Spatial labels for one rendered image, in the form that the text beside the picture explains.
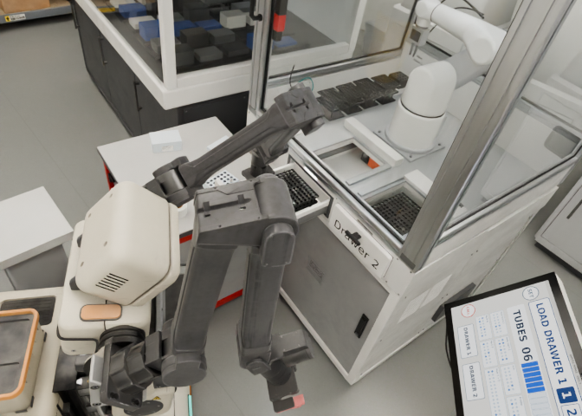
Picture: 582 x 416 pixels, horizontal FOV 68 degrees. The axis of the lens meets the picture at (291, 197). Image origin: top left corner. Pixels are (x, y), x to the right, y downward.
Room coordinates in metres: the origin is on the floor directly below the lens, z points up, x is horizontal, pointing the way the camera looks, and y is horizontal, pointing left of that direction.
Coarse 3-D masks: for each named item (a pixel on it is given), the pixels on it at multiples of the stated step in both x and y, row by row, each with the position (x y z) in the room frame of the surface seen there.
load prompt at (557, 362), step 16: (528, 304) 0.70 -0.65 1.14; (544, 304) 0.68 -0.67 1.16; (544, 320) 0.64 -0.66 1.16; (544, 336) 0.60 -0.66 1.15; (560, 336) 0.59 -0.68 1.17; (544, 352) 0.56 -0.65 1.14; (560, 352) 0.55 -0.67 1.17; (560, 368) 0.52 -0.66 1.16; (560, 384) 0.48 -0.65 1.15; (576, 384) 0.48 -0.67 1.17; (560, 400) 0.45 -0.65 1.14; (576, 400) 0.45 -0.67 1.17
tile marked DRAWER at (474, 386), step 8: (464, 368) 0.57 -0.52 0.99; (472, 368) 0.56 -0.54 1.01; (480, 368) 0.56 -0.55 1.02; (464, 376) 0.55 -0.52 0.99; (472, 376) 0.54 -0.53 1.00; (480, 376) 0.54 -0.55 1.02; (464, 384) 0.53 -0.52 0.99; (472, 384) 0.52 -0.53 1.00; (480, 384) 0.52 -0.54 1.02; (472, 392) 0.50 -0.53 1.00; (480, 392) 0.50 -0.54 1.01
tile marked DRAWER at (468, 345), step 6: (468, 324) 0.69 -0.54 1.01; (462, 330) 0.67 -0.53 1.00; (468, 330) 0.67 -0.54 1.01; (474, 330) 0.67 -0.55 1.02; (462, 336) 0.66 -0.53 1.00; (468, 336) 0.65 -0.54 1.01; (474, 336) 0.65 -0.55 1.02; (462, 342) 0.64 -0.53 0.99; (468, 342) 0.64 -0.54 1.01; (474, 342) 0.63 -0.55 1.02; (462, 348) 0.62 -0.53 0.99; (468, 348) 0.62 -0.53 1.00; (474, 348) 0.61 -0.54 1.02; (462, 354) 0.61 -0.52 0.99; (468, 354) 0.60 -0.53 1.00; (474, 354) 0.60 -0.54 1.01
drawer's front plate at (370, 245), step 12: (336, 216) 1.13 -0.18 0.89; (348, 216) 1.10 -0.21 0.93; (336, 228) 1.12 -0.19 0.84; (348, 228) 1.08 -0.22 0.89; (360, 228) 1.05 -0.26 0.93; (360, 240) 1.03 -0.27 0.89; (372, 240) 1.01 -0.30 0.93; (360, 252) 1.02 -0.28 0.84; (372, 252) 0.99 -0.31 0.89; (384, 252) 0.96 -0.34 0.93; (384, 264) 0.95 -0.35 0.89
